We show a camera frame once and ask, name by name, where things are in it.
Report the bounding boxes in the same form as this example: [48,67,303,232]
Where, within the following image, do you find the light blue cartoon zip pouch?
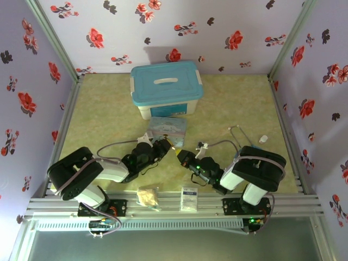
[148,116,188,149]

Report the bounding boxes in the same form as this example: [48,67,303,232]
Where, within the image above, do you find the white gauze packet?
[180,186,198,212]

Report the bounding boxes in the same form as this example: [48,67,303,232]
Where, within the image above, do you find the bag of cotton balls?
[135,186,161,212]

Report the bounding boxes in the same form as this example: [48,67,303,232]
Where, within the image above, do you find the blue lidded storage box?
[129,60,204,121]

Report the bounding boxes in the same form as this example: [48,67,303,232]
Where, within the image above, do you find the stethoscope with blue tubing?
[227,124,262,153]

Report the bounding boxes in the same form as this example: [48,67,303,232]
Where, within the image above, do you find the controller board with green light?
[243,216,269,236]

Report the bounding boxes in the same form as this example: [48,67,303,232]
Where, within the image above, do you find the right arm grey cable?
[207,139,287,226]

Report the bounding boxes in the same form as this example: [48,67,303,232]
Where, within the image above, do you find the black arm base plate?
[222,197,271,216]
[77,199,128,218]

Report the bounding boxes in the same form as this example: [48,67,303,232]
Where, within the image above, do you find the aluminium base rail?
[26,191,326,221]

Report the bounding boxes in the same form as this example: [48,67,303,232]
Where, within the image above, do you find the white slotted cable duct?
[35,219,244,232]

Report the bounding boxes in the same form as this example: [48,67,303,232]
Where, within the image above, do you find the green circuit board with wires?
[89,213,123,239]

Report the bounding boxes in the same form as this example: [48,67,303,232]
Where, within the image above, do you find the aluminium side rail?
[268,77,312,195]
[34,77,84,198]

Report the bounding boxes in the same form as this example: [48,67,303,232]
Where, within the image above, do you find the aluminium frame post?
[26,0,84,82]
[267,0,318,80]

